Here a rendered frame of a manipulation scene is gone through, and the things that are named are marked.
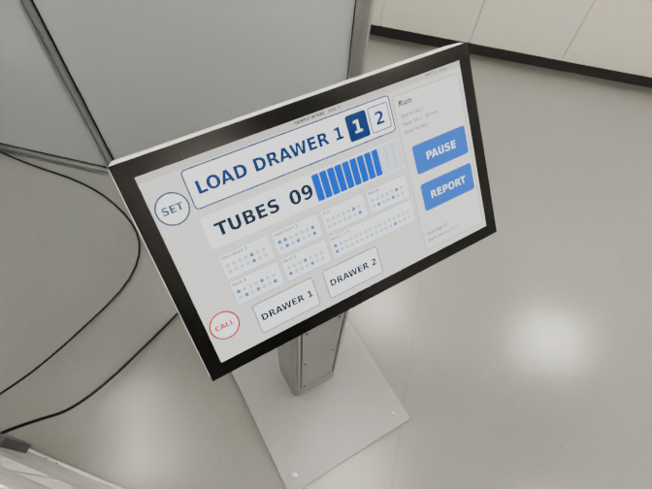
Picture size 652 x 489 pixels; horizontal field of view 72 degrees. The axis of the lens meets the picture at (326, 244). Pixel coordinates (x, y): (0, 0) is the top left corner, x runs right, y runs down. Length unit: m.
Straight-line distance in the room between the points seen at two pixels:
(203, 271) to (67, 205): 1.64
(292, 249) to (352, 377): 1.04
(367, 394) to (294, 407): 0.25
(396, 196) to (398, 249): 0.08
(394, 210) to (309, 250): 0.15
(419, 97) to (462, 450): 1.26
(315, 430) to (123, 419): 0.63
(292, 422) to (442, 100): 1.16
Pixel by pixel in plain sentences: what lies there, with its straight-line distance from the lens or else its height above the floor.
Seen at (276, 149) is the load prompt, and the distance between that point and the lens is 0.59.
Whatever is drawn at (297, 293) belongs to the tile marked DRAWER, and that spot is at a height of 1.01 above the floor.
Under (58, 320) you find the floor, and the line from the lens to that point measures 1.93.
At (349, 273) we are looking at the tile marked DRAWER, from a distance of 0.67.
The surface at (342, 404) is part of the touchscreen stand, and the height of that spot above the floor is 0.04.
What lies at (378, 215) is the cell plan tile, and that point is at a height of 1.05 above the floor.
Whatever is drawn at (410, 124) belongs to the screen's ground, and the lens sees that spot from 0.68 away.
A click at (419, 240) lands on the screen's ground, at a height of 1.00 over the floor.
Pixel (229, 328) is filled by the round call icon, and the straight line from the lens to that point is 0.63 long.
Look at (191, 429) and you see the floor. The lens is 1.65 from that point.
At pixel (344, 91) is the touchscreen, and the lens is 0.63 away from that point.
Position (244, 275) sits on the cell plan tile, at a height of 1.06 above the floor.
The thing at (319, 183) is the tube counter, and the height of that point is 1.11.
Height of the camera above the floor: 1.59
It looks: 58 degrees down
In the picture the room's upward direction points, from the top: 6 degrees clockwise
